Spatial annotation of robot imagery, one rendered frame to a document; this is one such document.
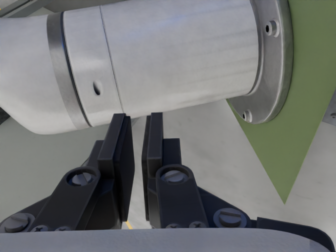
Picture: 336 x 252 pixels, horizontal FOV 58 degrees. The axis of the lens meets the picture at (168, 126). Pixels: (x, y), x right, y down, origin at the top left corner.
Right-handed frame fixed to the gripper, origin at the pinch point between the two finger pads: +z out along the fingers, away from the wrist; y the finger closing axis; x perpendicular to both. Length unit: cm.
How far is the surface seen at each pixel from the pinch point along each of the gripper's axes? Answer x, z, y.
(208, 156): -118, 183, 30
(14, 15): -9, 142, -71
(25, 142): -63, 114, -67
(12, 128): -58, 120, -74
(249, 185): -137, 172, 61
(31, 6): -6, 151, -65
